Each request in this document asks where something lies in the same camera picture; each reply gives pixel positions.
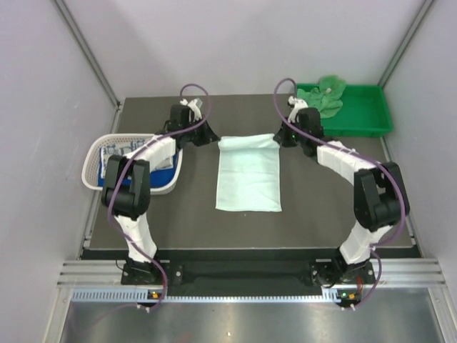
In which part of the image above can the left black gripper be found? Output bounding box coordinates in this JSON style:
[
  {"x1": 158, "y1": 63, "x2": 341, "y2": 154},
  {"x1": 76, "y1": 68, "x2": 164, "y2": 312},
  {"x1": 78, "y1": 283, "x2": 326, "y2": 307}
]
[{"x1": 182, "y1": 114, "x2": 219, "y2": 146}]

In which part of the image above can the white blue patterned towel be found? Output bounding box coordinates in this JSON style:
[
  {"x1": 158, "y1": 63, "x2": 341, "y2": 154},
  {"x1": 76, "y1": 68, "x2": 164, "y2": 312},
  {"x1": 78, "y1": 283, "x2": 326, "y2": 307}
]
[{"x1": 99, "y1": 139, "x2": 174, "y2": 179}]

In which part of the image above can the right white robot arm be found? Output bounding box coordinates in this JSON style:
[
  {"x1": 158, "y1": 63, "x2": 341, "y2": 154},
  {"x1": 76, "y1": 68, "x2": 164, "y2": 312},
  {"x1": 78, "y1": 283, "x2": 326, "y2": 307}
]
[{"x1": 274, "y1": 103, "x2": 410, "y2": 287}]

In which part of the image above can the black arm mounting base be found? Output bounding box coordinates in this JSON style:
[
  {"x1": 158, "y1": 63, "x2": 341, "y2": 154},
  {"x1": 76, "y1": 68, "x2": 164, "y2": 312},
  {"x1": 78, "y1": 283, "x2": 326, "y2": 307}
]
[{"x1": 121, "y1": 248, "x2": 375, "y2": 296}]

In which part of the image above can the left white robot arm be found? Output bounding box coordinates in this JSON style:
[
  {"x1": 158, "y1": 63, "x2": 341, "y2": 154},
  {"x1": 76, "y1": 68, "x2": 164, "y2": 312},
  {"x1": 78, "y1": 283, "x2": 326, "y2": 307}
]
[{"x1": 101, "y1": 98, "x2": 219, "y2": 284}]

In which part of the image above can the green towel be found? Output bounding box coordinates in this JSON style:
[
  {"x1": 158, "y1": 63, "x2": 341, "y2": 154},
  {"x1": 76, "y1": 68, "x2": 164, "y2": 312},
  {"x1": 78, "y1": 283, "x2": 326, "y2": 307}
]
[{"x1": 297, "y1": 75, "x2": 346, "y2": 119}]

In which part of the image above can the green plastic bin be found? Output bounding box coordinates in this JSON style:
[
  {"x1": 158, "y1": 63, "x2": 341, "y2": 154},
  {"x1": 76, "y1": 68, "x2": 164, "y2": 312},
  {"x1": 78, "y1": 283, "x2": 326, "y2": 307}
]
[{"x1": 297, "y1": 84, "x2": 393, "y2": 137}]

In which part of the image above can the white perforated plastic basket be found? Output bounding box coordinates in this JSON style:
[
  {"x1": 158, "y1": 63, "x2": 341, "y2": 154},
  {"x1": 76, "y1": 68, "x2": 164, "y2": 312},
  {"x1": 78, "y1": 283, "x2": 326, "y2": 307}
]
[{"x1": 81, "y1": 134, "x2": 183, "y2": 195}]

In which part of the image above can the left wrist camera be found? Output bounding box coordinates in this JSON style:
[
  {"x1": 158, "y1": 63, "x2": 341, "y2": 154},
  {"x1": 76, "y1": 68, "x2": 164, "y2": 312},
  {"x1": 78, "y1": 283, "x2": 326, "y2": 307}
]
[{"x1": 179, "y1": 98, "x2": 203, "y2": 122}]

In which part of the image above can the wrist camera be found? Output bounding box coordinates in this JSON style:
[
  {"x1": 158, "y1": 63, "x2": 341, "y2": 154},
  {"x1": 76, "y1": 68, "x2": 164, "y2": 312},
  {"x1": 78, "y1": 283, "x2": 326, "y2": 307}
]
[
  {"x1": 288, "y1": 96, "x2": 308, "y2": 123},
  {"x1": 179, "y1": 98, "x2": 203, "y2": 122}
]

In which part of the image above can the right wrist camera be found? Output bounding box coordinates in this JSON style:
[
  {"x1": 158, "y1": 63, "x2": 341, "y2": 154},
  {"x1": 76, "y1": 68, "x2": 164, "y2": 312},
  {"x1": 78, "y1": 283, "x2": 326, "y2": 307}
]
[{"x1": 288, "y1": 96, "x2": 308, "y2": 123}]

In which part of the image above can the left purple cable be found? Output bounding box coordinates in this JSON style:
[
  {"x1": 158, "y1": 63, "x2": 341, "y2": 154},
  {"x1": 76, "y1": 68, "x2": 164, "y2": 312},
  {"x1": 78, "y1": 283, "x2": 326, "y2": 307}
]
[{"x1": 106, "y1": 84, "x2": 213, "y2": 312}]

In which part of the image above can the purple cable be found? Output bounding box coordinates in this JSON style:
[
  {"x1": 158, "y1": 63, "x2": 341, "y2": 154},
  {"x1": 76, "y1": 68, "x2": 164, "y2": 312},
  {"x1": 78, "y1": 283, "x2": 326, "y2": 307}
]
[
  {"x1": 273, "y1": 78, "x2": 411, "y2": 312},
  {"x1": 106, "y1": 84, "x2": 213, "y2": 312}
]

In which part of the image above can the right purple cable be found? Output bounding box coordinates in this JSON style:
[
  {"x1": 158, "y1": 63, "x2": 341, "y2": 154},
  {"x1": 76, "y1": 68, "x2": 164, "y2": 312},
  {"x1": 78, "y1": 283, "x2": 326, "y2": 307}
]
[{"x1": 273, "y1": 78, "x2": 411, "y2": 312}]

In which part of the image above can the grey slotted cable duct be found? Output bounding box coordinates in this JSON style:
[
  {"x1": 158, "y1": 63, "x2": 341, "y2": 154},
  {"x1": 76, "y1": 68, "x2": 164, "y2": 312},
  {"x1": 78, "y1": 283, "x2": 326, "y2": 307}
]
[{"x1": 71, "y1": 288, "x2": 341, "y2": 304}]

